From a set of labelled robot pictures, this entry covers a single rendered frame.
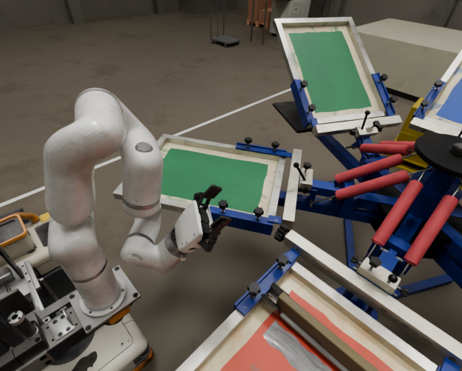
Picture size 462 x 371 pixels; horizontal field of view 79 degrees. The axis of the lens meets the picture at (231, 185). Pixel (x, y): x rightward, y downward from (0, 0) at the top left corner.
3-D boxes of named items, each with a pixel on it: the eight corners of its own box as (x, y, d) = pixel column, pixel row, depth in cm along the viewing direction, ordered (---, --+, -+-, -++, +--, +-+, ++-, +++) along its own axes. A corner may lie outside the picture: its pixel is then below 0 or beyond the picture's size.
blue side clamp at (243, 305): (243, 323, 96) (244, 314, 91) (232, 313, 99) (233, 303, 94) (293, 269, 113) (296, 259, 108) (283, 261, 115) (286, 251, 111)
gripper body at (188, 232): (171, 256, 67) (197, 231, 62) (166, 221, 74) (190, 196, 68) (196, 260, 72) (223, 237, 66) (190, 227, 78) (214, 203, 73)
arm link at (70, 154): (26, 117, 39) (37, 72, 52) (48, 280, 60) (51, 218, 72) (133, 125, 46) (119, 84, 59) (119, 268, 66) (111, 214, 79)
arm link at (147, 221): (154, 210, 61) (150, 269, 73) (168, 177, 72) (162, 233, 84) (115, 202, 60) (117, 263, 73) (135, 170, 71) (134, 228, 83)
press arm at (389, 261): (376, 296, 100) (381, 289, 96) (360, 285, 103) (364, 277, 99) (393, 266, 109) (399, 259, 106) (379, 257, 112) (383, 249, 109)
